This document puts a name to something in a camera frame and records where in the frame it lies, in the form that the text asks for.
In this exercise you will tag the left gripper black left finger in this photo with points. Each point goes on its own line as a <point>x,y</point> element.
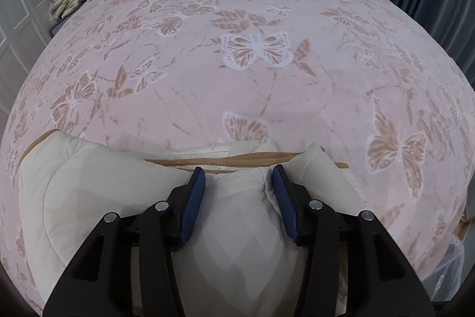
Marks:
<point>98,279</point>

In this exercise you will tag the clear plastic bag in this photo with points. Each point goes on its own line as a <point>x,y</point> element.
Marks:
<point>445,280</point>

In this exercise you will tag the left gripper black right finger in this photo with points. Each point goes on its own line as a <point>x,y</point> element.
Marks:
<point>380,280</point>

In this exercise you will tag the cream quilted jacket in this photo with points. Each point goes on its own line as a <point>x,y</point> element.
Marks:
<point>239,260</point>

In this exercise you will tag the dark nightstand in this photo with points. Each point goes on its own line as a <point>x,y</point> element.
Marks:
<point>53,30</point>

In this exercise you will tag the pink butterfly bedspread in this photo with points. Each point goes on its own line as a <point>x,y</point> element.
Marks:
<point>359,78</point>

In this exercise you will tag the folded cream clothes pile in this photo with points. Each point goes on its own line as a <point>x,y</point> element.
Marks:
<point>60,9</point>

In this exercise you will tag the white panelled wardrobe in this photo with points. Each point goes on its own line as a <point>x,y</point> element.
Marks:
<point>24,35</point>

